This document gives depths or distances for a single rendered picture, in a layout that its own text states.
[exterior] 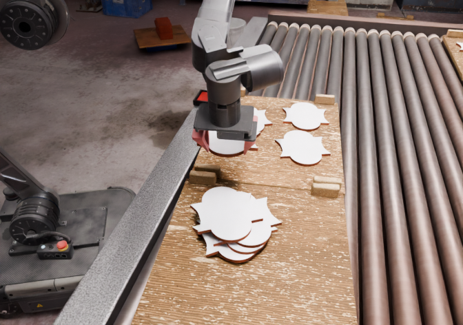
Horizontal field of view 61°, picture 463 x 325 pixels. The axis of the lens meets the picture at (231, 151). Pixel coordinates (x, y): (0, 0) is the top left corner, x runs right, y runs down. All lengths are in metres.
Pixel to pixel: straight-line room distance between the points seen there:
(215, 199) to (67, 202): 1.30
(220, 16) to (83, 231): 1.30
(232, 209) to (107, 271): 0.25
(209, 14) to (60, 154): 2.17
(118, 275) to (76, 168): 1.88
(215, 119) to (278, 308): 0.33
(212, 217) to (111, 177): 1.76
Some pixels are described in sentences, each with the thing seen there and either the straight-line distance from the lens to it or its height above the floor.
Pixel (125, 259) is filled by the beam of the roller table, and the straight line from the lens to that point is 0.79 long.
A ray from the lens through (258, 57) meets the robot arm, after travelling 0.67.
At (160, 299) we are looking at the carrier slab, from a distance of 0.70.
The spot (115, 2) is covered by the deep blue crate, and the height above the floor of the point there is 0.17.
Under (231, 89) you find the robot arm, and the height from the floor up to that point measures 1.22.
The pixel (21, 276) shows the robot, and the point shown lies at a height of 0.24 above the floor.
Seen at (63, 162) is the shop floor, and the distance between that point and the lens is 2.69.
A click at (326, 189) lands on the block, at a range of 0.86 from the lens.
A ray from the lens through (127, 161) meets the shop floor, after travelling 2.57.
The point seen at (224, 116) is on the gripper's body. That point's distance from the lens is 0.68.
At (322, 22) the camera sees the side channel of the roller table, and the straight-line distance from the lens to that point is 1.94.
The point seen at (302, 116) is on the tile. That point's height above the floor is 0.94.
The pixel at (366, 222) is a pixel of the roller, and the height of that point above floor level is 0.91.
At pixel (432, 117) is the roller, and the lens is 1.30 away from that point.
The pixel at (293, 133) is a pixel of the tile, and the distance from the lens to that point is 1.05.
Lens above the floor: 1.52
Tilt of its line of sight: 36 degrees down
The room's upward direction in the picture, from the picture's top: straight up
